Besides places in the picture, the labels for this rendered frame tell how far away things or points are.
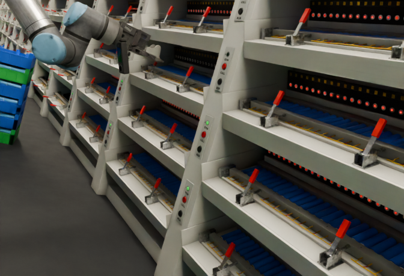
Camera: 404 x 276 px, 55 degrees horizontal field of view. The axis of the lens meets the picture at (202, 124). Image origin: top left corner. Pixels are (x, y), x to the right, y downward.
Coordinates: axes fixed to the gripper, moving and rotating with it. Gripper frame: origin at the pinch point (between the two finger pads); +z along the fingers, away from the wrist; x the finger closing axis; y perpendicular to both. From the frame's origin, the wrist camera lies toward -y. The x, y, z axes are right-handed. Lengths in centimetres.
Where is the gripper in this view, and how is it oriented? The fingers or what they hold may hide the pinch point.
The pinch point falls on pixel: (159, 62)
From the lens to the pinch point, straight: 152.5
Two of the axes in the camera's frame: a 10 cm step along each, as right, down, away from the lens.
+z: 7.7, 3.1, 5.7
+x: -5.1, -2.5, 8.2
